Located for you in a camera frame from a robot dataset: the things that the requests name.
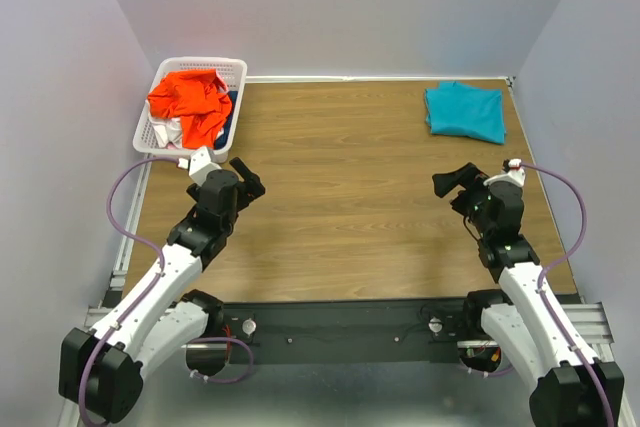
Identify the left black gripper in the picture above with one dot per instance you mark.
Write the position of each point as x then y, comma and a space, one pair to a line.
249, 189

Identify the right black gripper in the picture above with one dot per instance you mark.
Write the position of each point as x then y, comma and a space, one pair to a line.
444, 182

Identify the teal t shirt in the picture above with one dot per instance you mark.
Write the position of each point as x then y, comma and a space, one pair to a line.
461, 110

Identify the orange t shirt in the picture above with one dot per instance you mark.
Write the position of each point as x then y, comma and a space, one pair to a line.
198, 98

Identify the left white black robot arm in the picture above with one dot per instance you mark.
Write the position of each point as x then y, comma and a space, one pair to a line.
103, 368

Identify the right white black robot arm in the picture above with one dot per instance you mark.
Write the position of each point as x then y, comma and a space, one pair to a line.
570, 385

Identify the navy blue t shirt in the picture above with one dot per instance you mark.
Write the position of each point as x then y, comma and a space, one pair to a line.
223, 135

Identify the white crumpled t shirt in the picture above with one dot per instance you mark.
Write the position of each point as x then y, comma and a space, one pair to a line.
166, 127

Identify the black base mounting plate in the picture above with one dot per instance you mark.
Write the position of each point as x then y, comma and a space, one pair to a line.
432, 330

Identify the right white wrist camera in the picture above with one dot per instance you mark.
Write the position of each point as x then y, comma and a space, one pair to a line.
512, 172

